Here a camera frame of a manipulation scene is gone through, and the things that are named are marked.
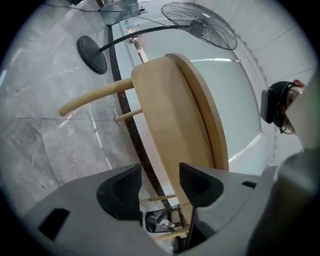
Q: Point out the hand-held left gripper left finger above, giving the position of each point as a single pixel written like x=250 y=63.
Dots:
x=120 y=192

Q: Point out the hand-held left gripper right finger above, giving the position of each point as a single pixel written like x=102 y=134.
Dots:
x=200 y=187

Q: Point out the wide grey roller blind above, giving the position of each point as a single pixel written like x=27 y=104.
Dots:
x=237 y=100

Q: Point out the black standing fan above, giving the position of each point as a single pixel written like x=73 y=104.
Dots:
x=91 y=53

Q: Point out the narrow grey roller blind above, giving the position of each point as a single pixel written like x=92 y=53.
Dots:
x=165 y=42

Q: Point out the glass tank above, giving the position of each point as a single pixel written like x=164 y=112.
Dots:
x=117 y=10

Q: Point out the black head camera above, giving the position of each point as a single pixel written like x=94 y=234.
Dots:
x=268 y=106

